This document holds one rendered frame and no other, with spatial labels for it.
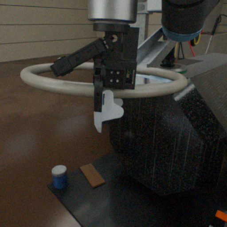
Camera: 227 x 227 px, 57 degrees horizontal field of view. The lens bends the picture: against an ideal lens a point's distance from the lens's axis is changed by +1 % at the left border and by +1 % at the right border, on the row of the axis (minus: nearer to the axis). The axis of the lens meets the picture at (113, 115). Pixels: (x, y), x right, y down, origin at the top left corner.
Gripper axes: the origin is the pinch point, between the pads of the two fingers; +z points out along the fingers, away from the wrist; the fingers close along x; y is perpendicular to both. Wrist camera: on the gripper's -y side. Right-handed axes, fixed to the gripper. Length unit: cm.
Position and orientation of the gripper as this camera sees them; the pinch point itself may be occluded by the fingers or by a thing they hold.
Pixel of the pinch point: (97, 122)
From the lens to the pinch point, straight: 46.6
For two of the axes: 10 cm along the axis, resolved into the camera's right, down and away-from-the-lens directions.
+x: 0.1, -3.6, 9.3
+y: 10.0, 0.6, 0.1
